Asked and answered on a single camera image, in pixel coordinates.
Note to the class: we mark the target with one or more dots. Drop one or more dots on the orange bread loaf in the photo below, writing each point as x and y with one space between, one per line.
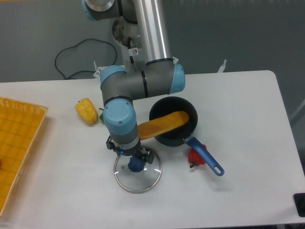
162 125

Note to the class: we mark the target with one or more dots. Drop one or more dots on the yellow bell pepper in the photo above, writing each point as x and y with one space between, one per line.
87 111

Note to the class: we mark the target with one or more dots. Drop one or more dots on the yellow woven basket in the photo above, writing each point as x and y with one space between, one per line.
19 125

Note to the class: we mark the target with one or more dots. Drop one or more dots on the green bell pepper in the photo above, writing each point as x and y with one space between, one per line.
101 115

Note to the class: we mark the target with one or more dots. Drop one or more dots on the dark pot with blue handle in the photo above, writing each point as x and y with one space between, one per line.
184 134

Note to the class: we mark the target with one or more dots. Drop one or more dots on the black corner device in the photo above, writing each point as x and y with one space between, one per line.
299 199

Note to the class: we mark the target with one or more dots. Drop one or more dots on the white table bracket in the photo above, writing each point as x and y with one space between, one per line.
222 67

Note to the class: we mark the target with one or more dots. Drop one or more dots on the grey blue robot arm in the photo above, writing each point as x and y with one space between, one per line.
118 96

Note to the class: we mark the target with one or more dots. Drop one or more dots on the red bell pepper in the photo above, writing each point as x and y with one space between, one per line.
195 159

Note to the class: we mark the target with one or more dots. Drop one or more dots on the glass lid with blue knob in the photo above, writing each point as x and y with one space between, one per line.
135 176

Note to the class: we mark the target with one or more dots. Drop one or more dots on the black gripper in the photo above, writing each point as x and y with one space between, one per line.
131 149

